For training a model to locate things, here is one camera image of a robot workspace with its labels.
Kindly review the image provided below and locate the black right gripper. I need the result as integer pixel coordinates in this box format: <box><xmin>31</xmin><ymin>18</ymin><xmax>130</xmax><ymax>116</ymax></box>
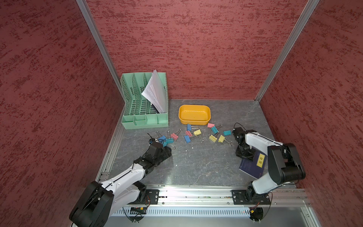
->
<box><xmin>235</xmin><ymin>141</ymin><xmax>255</xmax><ymax>161</ymax></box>

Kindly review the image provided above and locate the yellow binder clip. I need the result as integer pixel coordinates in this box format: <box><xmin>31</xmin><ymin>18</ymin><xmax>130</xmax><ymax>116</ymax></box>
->
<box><xmin>193</xmin><ymin>129</ymin><xmax>204</xmax><ymax>142</ymax></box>
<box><xmin>218</xmin><ymin>135</ymin><xmax>232</xmax><ymax>146</ymax></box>
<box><xmin>209</xmin><ymin>133</ymin><xmax>219</xmax><ymax>142</ymax></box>

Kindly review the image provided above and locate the teal binder clip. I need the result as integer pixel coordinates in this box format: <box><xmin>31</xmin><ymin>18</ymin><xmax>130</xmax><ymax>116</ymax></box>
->
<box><xmin>223</xmin><ymin>130</ymin><xmax>232</xmax><ymax>136</ymax></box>
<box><xmin>163</xmin><ymin>138</ymin><xmax>174</xmax><ymax>147</ymax></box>
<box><xmin>211</xmin><ymin>125</ymin><xmax>222</xmax><ymax>134</ymax></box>

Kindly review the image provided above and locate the yellow plastic storage box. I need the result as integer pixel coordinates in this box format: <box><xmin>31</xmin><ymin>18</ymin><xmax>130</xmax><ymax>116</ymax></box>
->
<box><xmin>179</xmin><ymin>105</ymin><xmax>211</xmax><ymax>125</ymax></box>

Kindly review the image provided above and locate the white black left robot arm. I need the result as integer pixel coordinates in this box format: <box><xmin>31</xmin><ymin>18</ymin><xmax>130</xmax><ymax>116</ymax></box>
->
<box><xmin>69</xmin><ymin>141</ymin><xmax>172</xmax><ymax>227</ymax></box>

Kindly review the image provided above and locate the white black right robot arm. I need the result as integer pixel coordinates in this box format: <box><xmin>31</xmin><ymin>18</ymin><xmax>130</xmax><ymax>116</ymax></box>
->
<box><xmin>232</xmin><ymin>127</ymin><xmax>306</xmax><ymax>203</ymax></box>

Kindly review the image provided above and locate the navy notebook with yellow label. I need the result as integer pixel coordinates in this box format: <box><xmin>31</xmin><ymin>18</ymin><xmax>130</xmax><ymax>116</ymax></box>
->
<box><xmin>239</xmin><ymin>150</ymin><xmax>268</xmax><ymax>179</ymax></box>

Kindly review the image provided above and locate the green plastic file organizer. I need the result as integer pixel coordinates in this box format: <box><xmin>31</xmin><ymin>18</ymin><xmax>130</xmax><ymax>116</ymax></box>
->
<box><xmin>120</xmin><ymin>72</ymin><xmax>169</xmax><ymax>130</ymax></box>

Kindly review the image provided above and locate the white paper stack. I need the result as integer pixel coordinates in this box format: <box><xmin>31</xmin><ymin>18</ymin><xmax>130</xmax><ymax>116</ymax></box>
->
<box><xmin>142</xmin><ymin>70</ymin><xmax>168</xmax><ymax>114</ymax></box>

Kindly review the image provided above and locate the aluminium front rail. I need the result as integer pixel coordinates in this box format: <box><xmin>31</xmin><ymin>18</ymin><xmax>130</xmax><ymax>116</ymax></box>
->
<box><xmin>111</xmin><ymin>184</ymin><xmax>312</xmax><ymax>213</ymax></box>

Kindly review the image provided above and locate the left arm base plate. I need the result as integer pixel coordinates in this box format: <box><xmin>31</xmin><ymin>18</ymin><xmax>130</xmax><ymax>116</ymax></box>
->
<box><xmin>140</xmin><ymin>189</ymin><xmax>160</xmax><ymax>205</ymax></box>

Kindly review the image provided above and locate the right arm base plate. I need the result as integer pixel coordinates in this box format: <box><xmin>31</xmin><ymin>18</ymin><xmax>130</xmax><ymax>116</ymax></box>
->
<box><xmin>231</xmin><ymin>190</ymin><xmax>271</xmax><ymax>206</ymax></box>

